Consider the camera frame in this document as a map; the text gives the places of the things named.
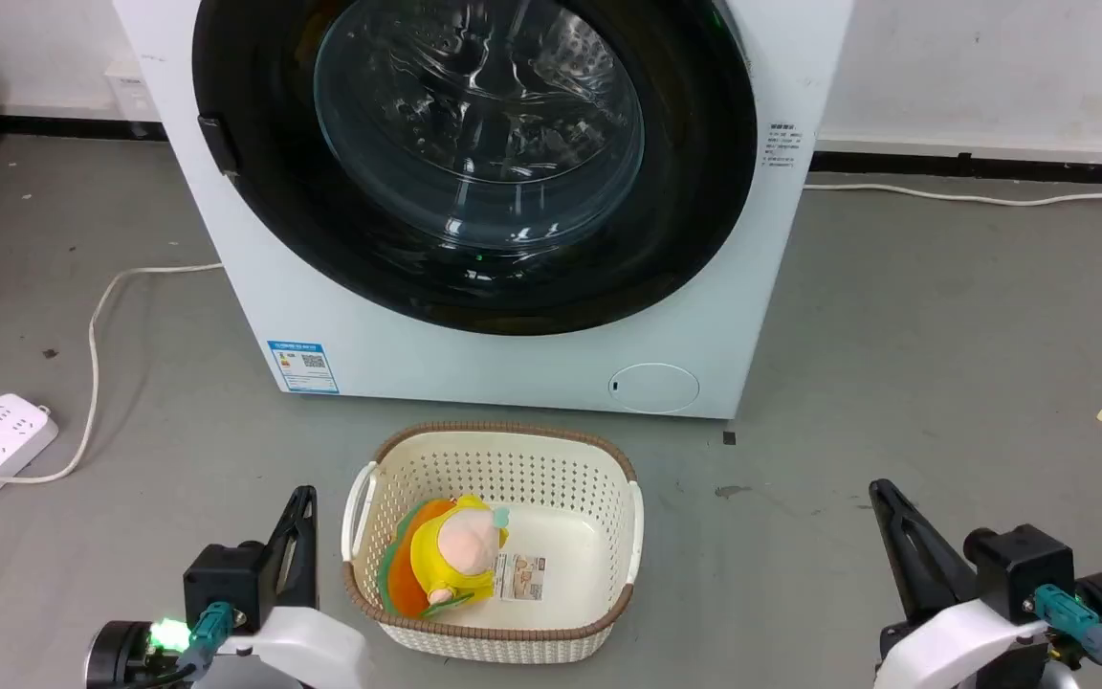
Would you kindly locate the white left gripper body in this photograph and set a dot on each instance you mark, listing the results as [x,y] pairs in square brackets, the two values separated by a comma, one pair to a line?
[307,651]

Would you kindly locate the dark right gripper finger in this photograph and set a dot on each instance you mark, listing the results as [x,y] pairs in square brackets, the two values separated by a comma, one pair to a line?
[919,565]

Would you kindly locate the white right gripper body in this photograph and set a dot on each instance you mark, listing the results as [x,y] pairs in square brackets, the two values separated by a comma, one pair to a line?
[962,651]

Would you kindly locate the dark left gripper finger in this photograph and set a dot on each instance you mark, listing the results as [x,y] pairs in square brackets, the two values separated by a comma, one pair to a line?
[306,560]
[278,565]

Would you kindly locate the white washing machine body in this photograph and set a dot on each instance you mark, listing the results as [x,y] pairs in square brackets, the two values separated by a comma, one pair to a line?
[513,373]

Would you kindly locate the black round washing machine door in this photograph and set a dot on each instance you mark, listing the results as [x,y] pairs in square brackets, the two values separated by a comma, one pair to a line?
[264,220]

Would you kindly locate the yellow orange plush doll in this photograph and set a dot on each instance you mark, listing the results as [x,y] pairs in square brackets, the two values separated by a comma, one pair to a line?
[460,547]

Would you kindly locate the blue energy label sticker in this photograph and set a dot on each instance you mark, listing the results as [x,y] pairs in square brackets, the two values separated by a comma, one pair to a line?
[302,366]

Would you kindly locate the paper label in basket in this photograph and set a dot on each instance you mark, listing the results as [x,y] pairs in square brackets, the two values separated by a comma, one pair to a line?
[520,577]

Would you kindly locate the cream laundry basket brown rim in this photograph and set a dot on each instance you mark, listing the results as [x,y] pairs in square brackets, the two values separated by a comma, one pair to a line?
[513,469]

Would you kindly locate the round white filter cover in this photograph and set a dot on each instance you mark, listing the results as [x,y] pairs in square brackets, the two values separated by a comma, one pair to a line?
[654,388]

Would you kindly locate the small text sticker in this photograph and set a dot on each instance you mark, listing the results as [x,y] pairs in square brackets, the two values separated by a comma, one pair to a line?
[782,145]

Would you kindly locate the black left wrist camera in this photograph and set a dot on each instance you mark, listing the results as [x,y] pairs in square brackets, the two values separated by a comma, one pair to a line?
[226,579]

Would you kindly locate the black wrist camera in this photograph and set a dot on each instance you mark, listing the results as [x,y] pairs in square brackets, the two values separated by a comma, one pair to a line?
[226,579]
[1020,565]

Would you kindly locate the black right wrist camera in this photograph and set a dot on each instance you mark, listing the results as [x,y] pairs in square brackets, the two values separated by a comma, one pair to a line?
[1020,565]

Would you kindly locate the white wall socket box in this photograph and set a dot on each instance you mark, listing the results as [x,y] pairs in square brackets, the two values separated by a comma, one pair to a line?
[133,96]

